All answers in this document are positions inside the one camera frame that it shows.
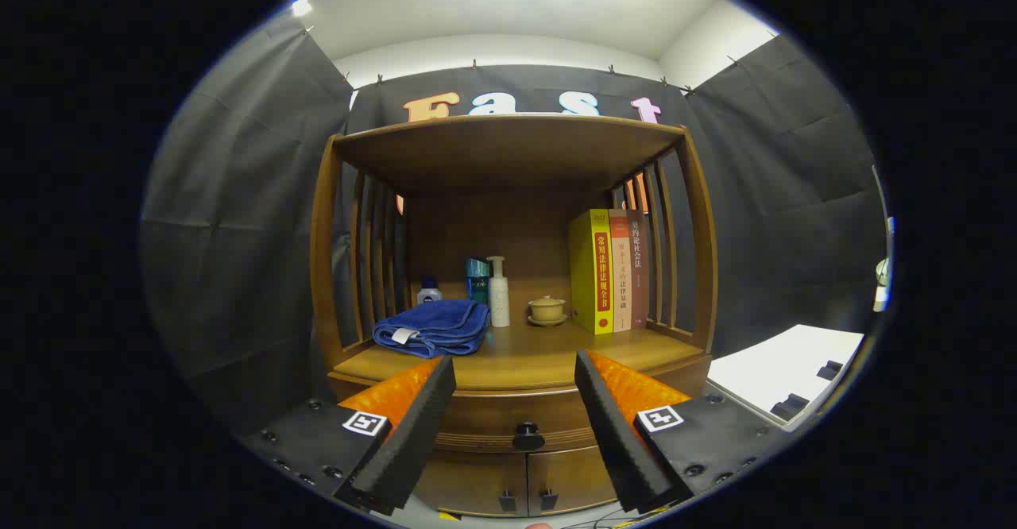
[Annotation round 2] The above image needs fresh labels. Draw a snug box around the blue folded towel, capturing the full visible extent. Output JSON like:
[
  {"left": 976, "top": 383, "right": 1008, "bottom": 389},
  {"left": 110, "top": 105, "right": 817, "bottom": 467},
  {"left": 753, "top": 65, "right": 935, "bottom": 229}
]
[{"left": 372, "top": 299, "right": 491, "bottom": 359}]

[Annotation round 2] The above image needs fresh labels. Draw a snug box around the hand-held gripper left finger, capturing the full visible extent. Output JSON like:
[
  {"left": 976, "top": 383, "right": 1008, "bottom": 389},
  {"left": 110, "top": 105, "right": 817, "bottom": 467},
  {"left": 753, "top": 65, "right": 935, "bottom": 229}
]
[{"left": 238, "top": 354, "right": 458, "bottom": 516}]

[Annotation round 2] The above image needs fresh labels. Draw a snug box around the orange and white book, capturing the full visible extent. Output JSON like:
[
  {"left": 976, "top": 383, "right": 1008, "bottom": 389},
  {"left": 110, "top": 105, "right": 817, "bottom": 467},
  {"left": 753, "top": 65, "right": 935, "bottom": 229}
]
[{"left": 608, "top": 209, "right": 633, "bottom": 332}]

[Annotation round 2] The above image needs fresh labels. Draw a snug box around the teal bottle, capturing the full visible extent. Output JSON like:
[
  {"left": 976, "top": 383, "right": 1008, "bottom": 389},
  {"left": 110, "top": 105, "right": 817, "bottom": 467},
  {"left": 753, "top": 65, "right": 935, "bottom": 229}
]
[{"left": 466, "top": 257, "right": 491, "bottom": 307}]

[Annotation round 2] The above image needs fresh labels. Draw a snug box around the wooden cabinet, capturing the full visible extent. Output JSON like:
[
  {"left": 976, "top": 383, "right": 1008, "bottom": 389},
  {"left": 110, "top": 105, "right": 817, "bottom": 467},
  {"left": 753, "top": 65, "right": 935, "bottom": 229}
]
[{"left": 310, "top": 114, "right": 718, "bottom": 518}]

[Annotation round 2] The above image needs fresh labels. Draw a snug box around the brown book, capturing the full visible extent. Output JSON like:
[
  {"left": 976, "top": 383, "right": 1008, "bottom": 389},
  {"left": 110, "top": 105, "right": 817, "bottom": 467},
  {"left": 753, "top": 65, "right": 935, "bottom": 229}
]
[{"left": 626, "top": 209, "right": 651, "bottom": 330}]

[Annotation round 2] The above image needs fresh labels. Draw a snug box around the white pump bottle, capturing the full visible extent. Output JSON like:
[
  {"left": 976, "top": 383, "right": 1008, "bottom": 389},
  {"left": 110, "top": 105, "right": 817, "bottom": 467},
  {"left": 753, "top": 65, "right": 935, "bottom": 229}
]
[{"left": 486, "top": 256, "right": 512, "bottom": 328}]

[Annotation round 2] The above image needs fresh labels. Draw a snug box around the wooden cabinet door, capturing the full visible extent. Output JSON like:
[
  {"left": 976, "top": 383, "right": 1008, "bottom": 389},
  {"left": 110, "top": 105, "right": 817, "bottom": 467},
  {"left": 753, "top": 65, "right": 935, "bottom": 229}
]
[
  {"left": 527, "top": 445, "right": 622, "bottom": 514},
  {"left": 413, "top": 451, "right": 529, "bottom": 517}
]

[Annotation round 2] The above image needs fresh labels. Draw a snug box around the wooden countertop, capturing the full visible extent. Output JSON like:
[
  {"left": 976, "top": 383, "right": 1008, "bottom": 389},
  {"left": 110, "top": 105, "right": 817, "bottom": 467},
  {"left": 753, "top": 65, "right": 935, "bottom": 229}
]
[{"left": 330, "top": 319, "right": 710, "bottom": 393}]

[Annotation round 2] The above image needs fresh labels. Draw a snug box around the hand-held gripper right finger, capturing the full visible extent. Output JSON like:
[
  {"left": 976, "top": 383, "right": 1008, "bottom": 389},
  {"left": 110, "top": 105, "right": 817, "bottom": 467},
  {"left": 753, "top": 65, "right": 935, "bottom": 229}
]
[{"left": 574, "top": 349, "right": 795, "bottom": 514}]

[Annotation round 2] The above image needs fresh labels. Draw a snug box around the wooden drawer with black knob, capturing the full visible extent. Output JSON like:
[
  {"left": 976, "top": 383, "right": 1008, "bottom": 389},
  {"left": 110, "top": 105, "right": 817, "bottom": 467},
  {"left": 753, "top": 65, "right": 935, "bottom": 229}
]
[{"left": 328, "top": 354, "right": 713, "bottom": 454}]

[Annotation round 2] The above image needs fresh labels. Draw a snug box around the white drawer unit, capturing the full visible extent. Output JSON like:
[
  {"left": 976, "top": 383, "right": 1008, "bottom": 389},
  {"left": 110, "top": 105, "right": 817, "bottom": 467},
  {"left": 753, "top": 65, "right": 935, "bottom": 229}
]
[{"left": 706, "top": 324, "right": 865, "bottom": 433}]

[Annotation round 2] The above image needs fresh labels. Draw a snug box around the yellow book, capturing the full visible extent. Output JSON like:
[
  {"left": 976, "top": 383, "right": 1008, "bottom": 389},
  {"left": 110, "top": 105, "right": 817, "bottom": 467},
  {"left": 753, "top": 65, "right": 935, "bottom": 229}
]
[{"left": 568, "top": 209, "right": 614, "bottom": 335}]

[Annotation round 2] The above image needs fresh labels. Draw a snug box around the beige lidded teacup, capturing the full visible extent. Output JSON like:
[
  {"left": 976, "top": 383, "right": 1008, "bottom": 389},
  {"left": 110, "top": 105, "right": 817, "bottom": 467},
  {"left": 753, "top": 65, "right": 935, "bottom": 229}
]
[{"left": 528, "top": 295, "right": 570, "bottom": 327}]

